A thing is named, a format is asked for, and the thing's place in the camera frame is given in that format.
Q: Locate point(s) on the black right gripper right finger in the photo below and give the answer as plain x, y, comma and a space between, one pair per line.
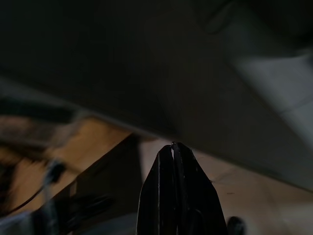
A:
195, 195

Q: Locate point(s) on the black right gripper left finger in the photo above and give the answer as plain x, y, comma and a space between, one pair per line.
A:
156, 195

